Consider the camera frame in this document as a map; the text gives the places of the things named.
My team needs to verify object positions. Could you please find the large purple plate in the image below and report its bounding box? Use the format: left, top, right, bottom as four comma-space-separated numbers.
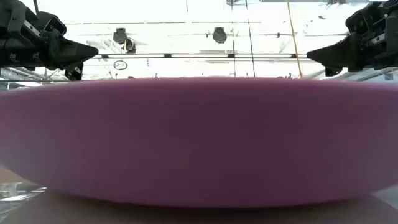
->
0, 76, 398, 209

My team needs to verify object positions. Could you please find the black hanging cable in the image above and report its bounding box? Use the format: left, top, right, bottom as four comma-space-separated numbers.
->
244, 0, 256, 78

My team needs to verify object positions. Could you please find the yellow cable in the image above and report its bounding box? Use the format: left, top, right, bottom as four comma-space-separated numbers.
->
285, 0, 303, 78

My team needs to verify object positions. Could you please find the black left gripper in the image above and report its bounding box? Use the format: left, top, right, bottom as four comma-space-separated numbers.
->
0, 0, 99, 81

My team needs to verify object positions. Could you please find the black ceiling cable reel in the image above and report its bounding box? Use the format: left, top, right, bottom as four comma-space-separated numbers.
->
212, 27, 228, 44
112, 27, 129, 45

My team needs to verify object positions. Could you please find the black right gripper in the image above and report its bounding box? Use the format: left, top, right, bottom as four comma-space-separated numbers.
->
307, 0, 398, 77

